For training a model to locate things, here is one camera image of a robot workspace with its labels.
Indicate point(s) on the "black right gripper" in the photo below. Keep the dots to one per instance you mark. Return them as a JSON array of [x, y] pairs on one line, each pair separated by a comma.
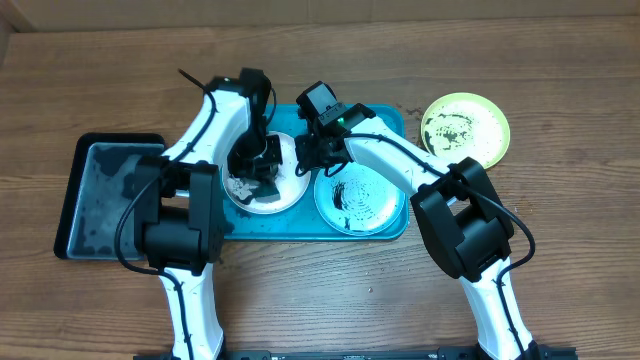
[[310, 151]]

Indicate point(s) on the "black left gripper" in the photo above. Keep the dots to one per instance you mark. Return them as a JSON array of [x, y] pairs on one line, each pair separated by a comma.
[[240, 170]]

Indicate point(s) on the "green yellow sponge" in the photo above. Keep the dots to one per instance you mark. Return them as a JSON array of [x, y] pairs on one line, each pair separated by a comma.
[[265, 192]]

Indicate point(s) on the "white plate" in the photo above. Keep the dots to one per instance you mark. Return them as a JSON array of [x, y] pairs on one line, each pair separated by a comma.
[[290, 186]]

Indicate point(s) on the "light blue plate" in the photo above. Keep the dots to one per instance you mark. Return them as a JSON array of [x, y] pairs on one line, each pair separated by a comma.
[[359, 202]]

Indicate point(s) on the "yellow-green plate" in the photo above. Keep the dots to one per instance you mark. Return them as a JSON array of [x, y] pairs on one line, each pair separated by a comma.
[[461, 125]]

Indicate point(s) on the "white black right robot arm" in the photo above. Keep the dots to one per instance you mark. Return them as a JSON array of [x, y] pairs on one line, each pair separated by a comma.
[[464, 226]]

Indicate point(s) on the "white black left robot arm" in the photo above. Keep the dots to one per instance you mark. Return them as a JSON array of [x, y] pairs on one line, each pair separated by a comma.
[[177, 212]]

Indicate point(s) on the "black water basin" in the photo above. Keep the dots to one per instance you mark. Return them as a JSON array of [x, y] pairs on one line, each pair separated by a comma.
[[100, 187]]

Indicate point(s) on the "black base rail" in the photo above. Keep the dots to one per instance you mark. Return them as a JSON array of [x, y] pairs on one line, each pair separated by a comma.
[[442, 353]]

